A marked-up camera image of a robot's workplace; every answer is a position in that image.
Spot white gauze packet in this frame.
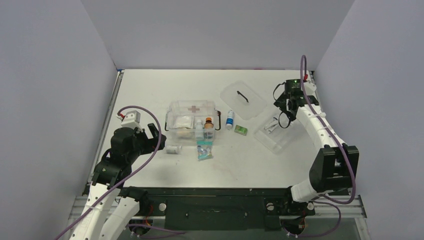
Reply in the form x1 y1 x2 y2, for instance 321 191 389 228
172 115 195 129

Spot teal packet of supplies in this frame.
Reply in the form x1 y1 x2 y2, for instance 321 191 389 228
196 141 214 161

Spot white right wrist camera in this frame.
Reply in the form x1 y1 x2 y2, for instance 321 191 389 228
301 74 317 97

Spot clear plastic medicine box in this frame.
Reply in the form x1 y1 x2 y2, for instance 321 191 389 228
164 100 222 144

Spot blue white wipe packets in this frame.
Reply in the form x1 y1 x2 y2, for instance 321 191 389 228
263 116 280 134

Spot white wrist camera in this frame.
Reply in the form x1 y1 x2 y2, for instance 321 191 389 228
301 74 317 97
116 110 142 130

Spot small green box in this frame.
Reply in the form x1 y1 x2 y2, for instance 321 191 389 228
234 125 248 136

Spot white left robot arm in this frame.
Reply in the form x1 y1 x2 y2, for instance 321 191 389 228
70 123 166 240

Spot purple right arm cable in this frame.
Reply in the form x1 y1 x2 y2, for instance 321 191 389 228
281 54 357 238

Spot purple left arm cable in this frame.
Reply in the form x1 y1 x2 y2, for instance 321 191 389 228
52 105 186 240

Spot brown bottle orange label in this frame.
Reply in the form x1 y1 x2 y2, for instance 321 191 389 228
203 117 214 132

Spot white bandage roll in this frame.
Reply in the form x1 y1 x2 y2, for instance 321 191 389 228
164 145 182 155

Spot clear plastic divider tray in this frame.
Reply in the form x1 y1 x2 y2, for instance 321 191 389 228
253 110 310 154

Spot white bottle green label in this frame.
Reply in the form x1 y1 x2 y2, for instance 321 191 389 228
194 119 204 141

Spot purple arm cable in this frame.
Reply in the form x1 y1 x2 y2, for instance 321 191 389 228
281 54 357 238
52 105 186 240

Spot white bottle blue label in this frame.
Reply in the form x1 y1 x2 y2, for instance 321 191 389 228
225 109 235 130

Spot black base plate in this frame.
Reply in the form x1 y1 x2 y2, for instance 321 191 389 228
117 186 332 234

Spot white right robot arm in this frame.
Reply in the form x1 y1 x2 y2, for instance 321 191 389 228
274 79 359 215

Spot clear plastic box lid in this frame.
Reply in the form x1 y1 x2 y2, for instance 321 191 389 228
219 81 267 121

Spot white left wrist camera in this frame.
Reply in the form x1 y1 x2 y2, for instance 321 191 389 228
116 110 142 130

